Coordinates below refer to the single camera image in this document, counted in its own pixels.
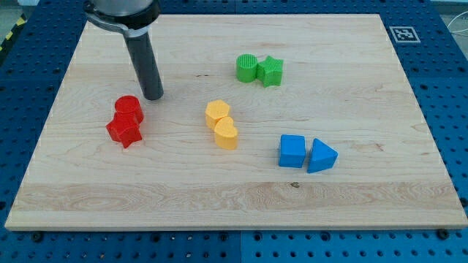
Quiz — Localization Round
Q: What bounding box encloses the blue cube block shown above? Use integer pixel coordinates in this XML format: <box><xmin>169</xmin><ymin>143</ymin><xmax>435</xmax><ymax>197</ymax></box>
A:
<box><xmin>279</xmin><ymin>134</ymin><xmax>306</xmax><ymax>168</ymax></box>

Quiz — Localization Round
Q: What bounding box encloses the red star block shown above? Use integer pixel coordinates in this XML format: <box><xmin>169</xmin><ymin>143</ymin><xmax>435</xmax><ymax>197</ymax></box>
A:
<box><xmin>106</xmin><ymin>113</ymin><xmax>142</xmax><ymax>148</ymax></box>

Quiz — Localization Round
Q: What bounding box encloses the yellow hexagon block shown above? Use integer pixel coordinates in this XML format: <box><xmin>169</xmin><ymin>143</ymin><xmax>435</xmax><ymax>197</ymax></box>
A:
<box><xmin>205</xmin><ymin>99</ymin><xmax>230</xmax><ymax>130</ymax></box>

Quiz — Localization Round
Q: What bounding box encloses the light wooden board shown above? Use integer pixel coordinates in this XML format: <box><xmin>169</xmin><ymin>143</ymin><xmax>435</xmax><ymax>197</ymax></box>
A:
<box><xmin>5</xmin><ymin>14</ymin><xmax>467</xmax><ymax>231</ymax></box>

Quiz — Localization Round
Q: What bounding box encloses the yellow heart block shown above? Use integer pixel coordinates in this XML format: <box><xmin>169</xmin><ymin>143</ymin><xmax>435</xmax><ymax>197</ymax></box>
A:
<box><xmin>214</xmin><ymin>116</ymin><xmax>238</xmax><ymax>150</ymax></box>

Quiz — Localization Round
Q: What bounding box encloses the black white fiducial tag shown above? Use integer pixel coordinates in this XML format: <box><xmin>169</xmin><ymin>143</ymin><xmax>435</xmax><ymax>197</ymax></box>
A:
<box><xmin>389</xmin><ymin>26</ymin><xmax>420</xmax><ymax>44</ymax></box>

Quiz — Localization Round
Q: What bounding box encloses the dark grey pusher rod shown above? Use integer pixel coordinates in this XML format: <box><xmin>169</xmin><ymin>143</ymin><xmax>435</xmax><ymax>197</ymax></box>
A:
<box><xmin>124</xmin><ymin>33</ymin><xmax>164</xmax><ymax>101</ymax></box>

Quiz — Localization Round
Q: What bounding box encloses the blue triangle block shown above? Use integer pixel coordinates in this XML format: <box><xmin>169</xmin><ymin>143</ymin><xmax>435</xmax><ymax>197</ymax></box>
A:
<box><xmin>307</xmin><ymin>138</ymin><xmax>339</xmax><ymax>173</ymax></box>

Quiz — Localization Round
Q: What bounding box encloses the green cylinder block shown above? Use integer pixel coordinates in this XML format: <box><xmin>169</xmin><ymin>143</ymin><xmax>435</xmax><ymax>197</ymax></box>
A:
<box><xmin>236</xmin><ymin>54</ymin><xmax>258</xmax><ymax>83</ymax></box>

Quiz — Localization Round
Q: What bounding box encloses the red cylinder block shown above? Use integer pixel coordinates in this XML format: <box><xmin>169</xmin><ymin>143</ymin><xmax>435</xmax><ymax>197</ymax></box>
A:
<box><xmin>115</xmin><ymin>95</ymin><xmax>144</xmax><ymax>123</ymax></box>

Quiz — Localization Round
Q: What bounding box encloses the white cable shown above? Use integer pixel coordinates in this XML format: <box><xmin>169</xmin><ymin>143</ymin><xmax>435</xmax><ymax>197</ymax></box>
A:
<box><xmin>446</xmin><ymin>9</ymin><xmax>468</xmax><ymax>37</ymax></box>

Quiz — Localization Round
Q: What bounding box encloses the yellow black hazard tape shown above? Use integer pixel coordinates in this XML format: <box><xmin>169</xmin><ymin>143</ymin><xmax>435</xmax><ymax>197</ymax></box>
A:
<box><xmin>1</xmin><ymin>14</ymin><xmax>27</xmax><ymax>54</ymax></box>

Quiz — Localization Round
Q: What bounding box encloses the green star block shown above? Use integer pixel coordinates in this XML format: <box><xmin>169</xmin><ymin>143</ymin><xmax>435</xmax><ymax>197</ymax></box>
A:
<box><xmin>257</xmin><ymin>56</ymin><xmax>284</xmax><ymax>87</ymax></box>

